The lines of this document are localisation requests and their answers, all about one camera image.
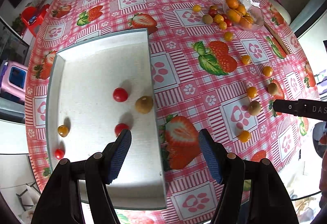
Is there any brown kiwi berry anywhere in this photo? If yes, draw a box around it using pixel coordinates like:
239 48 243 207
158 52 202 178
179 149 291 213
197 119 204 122
135 96 153 114

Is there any yellow cherry tomato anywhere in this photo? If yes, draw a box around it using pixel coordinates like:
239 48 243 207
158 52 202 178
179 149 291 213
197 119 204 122
262 66 273 77

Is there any red cherry tomato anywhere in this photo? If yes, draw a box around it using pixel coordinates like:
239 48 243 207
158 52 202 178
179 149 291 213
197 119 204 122
113 87 129 102

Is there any white rectangular tray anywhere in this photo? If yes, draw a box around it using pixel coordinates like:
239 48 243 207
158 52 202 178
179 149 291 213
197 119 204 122
45 29 166 210

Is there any pink strawberry pattern tablecloth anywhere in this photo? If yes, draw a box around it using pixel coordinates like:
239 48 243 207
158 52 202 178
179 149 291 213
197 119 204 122
24 0 321 224

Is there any white cushion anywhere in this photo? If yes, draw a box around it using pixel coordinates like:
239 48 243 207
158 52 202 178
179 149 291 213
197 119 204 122
267 0 291 26

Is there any clear glass fruit bowl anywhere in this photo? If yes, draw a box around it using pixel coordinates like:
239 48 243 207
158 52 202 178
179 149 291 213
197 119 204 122
223 0 264 31

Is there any pink plastic stool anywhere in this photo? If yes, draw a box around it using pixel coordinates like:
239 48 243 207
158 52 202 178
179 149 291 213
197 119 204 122
1 60 28 104

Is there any orange mandarin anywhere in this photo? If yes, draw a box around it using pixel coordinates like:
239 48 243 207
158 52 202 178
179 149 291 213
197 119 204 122
225 0 239 9

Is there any red plastic chair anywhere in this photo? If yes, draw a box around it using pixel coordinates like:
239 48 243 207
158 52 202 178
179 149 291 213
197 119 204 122
21 4 50 37

